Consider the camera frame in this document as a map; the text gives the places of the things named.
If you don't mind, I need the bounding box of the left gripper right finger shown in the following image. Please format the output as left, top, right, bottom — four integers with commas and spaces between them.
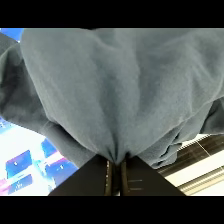
116, 154, 186, 197

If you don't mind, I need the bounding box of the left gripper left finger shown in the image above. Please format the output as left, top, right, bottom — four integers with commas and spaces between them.
48, 154, 116, 197

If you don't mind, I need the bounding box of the grey-blue T-shirt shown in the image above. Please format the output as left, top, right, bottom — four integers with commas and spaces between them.
0, 28, 224, 169

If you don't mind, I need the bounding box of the silver frame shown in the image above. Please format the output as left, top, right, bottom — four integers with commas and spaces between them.
156, 133, 224, 197

